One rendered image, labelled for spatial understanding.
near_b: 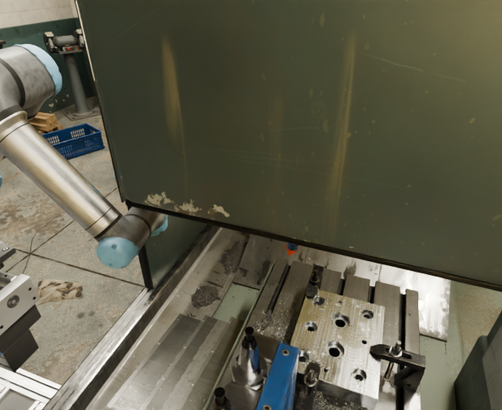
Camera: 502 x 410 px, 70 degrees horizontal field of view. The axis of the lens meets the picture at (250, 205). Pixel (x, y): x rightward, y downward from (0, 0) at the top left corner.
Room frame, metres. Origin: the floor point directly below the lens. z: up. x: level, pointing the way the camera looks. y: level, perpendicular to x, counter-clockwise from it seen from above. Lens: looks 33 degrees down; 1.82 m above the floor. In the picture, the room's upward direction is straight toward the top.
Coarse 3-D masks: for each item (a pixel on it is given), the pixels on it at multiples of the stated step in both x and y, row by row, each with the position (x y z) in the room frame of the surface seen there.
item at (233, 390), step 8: (232, 384) 0.35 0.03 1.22; (232, 392) 0.34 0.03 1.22; (240, 392) 0.34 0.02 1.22; (248, 392) 0.34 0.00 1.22; (256, 392) 0.34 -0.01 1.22; (232, 400) 0.32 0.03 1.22; (240, 400) 0.32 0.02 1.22; (248, 400) 0.32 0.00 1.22; (256, 400) 0.32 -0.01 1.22; (240, 408) 0.31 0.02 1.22; (248, 408) 0.31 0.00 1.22
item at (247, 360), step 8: (256, 344) 0.38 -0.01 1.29; (240, 352) 0.38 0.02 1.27; (248, 352) 0.37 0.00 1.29; (256, 352) 0.37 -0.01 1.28; (240, 360) 0.37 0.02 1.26; (248, 360) 0.36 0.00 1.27; (256, 360) 0.37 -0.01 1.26; (240, 368) 0.37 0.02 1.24; (248, 368) 0.36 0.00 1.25; (256, 368) 0.36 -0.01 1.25; (248, 376) 0.36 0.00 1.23; (256, 376) 0.36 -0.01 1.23
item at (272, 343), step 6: (258, 336) 0.45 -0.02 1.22; (264, 336) 0.45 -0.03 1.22; (258, 342) 0.44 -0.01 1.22; (264, 342) 0.44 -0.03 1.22; (270, 342) 0.44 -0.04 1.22; (276, 342) 0.44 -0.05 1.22; (258, 348) 0.42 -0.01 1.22; (264, 348) 0.42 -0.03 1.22; (270, 348) 0.42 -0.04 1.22; (276, 348) 0.42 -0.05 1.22; (264, 354) 0.41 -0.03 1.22; (270, 354) 0.41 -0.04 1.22; (270, 360) 0.40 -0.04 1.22
